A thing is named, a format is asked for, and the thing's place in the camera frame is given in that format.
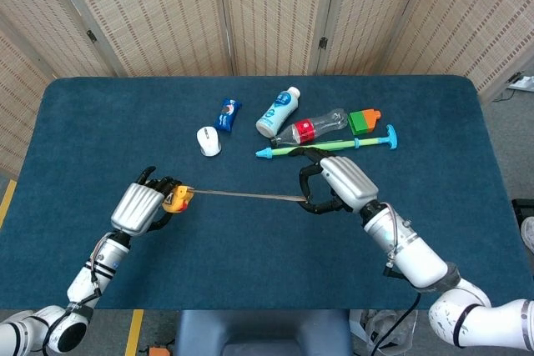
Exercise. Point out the white bottle with blue label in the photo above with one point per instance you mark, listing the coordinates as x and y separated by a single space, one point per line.
275 114

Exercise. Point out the white computer mouse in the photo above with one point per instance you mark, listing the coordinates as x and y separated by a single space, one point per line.
208 141

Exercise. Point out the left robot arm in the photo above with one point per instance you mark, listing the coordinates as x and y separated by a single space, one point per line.
94 277

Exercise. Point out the black box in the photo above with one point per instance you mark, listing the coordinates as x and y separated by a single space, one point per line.
520 208

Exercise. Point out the clear plastic bag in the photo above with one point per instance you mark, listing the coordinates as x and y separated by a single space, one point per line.
379 322

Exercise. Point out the blue cookie packet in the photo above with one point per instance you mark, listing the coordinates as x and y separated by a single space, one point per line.
227 115

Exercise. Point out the green and blue toy pump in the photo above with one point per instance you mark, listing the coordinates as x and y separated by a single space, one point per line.
346 145

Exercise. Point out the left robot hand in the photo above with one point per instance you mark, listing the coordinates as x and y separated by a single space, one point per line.
135 210

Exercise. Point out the white power strip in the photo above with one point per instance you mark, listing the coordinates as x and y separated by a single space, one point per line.
525 83

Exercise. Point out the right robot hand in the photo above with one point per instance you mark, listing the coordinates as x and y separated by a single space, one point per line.
348 183

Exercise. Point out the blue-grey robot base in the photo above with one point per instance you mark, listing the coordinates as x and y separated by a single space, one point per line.
263 331

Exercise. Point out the blue velvet tablecloth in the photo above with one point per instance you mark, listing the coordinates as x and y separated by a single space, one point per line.
250 247

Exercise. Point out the yellow tape measure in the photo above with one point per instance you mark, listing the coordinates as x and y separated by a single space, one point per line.
179 199

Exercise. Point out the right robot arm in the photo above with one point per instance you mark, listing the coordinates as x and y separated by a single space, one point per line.
413 256

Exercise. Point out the small orange device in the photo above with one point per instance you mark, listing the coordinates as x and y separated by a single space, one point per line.
159 351

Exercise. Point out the black metal screen hinge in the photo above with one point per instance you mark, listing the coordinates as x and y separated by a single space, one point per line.
323 43
91 36

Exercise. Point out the round white object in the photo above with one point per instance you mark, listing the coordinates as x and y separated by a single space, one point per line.
530 233

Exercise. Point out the woven bamboo folding screen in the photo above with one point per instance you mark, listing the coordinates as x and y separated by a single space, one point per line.
158 14

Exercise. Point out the clear bottle with red label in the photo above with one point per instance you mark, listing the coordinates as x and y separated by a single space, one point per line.
306 131

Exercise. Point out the green and orange toy block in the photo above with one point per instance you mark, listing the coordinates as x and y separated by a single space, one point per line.
361 122

